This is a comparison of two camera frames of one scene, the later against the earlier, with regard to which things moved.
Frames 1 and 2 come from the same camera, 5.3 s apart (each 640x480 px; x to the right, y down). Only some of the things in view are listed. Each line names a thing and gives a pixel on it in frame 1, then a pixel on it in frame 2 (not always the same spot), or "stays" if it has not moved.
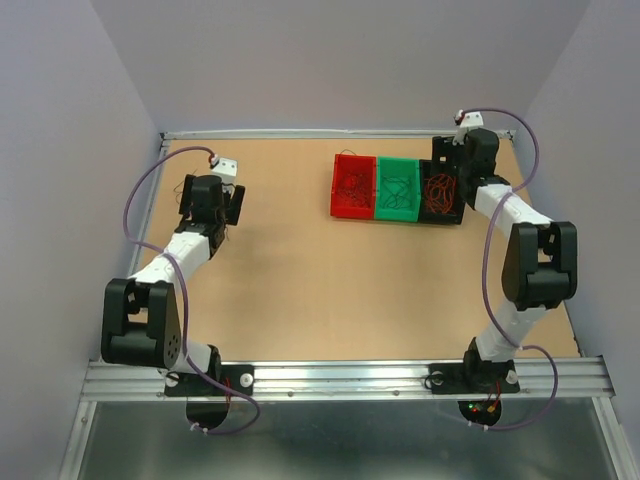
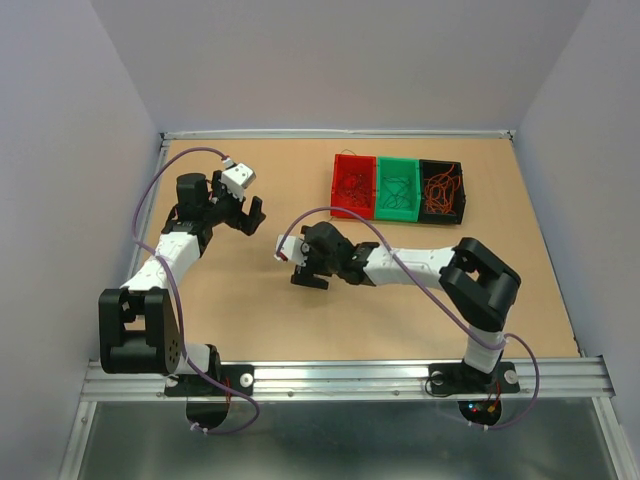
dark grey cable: x=399 y=190 stays
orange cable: x=440 y=190 stays
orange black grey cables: x=355 y=188 stays
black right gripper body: x=463 y=165 → x=315 y=265
